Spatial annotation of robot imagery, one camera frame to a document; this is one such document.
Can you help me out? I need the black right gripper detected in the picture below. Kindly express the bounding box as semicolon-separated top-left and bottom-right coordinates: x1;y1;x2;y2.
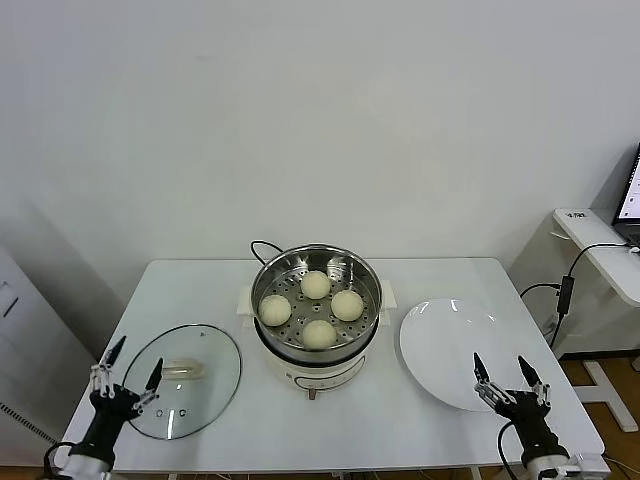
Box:
472;352;571;464

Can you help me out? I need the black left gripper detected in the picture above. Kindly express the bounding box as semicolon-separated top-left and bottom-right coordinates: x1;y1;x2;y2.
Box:
67;334;165;461

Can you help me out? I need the round glass pot lid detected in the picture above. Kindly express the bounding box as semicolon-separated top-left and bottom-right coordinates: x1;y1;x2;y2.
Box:
121;323;243;440

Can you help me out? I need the white steamed baozi bun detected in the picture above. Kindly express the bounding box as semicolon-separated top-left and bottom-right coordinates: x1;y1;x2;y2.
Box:
300;270;332;300
302;319;338;351
330;290;365;322
258;294;293;328

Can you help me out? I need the stainless steel steamer basket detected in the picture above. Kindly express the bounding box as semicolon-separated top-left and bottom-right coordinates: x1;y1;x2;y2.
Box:
249;243;384;360

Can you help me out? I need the white round plate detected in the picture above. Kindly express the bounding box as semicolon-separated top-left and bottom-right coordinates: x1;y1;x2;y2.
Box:
398;298;526;413

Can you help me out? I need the white cabinet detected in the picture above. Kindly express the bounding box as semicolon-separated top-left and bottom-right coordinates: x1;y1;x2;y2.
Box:
0;243;101;451

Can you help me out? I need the black usb hub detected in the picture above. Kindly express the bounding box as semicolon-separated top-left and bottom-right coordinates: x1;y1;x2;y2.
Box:
558;273;576;315

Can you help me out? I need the cream electric cooker base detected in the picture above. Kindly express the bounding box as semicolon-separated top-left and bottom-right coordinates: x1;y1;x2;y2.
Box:
235;281;400;402

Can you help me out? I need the open black laptop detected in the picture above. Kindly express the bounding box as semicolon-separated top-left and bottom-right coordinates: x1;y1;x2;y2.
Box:
612;142;640;247

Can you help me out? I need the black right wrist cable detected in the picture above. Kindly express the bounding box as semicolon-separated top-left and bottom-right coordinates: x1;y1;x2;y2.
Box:
496;422;526;480

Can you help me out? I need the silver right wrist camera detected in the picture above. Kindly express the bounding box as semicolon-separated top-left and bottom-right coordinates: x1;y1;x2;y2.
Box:
544;452;611;480

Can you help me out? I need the black usb plug cable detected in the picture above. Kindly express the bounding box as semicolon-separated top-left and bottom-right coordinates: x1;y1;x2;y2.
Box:
519;282;562;299

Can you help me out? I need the black hub lead cable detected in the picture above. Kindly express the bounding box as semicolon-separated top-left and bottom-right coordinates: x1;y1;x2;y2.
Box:
568;242;636;277

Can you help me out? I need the black cooker power cord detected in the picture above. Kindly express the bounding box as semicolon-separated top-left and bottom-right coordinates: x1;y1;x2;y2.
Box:
249;239;286;266

